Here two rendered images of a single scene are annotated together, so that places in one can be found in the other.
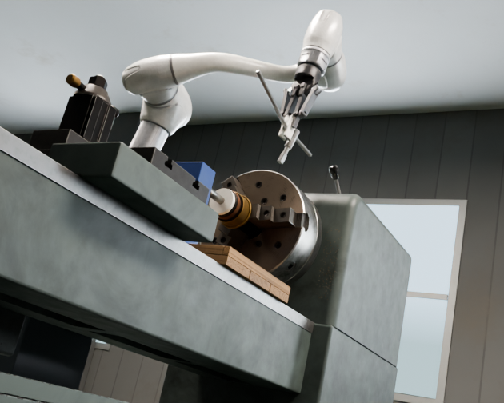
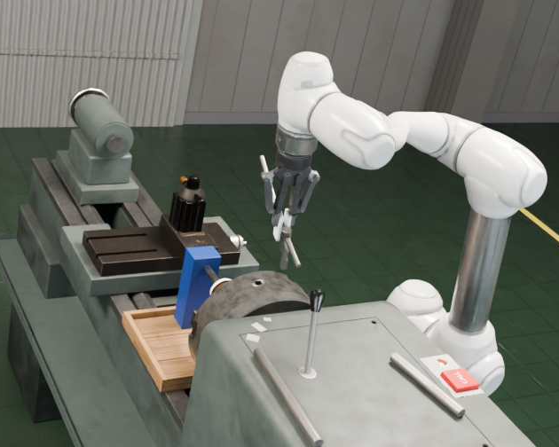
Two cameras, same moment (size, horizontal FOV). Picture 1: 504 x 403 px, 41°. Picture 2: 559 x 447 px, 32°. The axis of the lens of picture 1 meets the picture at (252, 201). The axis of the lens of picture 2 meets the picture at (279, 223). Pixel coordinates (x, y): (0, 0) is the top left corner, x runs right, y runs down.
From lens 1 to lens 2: 3.66 m
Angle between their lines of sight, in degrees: 120
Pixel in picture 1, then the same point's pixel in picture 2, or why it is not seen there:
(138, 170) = (65, 242)
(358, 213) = (203, 345)
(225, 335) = (129, 378)
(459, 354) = not seen: outside the picture
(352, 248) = (195, 383)
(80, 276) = (81, 290)
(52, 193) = not seen: hidden behind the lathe
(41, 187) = not seen: hidden behind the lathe
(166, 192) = (73, 256)
